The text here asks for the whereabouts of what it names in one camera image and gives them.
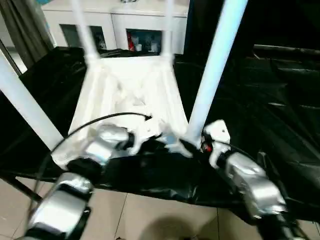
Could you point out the white plastic table top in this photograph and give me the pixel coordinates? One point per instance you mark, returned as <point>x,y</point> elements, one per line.
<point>125,95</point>

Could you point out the white plastic table leg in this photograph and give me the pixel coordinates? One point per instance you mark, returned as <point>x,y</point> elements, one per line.
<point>25,100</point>
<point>168,32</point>
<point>85,32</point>
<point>212,62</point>

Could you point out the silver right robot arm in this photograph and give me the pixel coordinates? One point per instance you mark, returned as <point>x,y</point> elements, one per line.
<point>255,180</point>

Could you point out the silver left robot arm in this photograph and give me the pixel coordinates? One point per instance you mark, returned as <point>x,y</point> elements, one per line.
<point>105,142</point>

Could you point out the black mat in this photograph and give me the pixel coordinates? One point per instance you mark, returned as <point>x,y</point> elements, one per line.
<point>262,112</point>

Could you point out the small red item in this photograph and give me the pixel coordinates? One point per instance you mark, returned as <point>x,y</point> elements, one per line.
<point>130,41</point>

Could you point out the long black bar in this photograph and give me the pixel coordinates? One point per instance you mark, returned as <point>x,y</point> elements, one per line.
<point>287,48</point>

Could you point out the white cabinet with glass doors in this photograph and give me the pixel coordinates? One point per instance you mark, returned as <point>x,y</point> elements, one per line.
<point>117,22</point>

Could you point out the black work table leg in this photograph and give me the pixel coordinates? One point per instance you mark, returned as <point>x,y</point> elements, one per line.
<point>22,188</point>

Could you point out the dark patterned small object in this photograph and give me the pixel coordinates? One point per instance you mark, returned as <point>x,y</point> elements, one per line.
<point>129,1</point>

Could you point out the grey curtain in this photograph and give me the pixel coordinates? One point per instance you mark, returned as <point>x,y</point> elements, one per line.
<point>27,30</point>

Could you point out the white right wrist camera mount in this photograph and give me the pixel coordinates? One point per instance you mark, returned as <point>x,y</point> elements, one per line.
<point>218,130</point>

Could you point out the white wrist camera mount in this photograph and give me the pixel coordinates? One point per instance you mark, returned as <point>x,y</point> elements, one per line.
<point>218,130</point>
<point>142,132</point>

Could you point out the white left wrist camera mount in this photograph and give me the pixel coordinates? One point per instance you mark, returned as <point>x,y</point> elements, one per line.
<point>142,132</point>

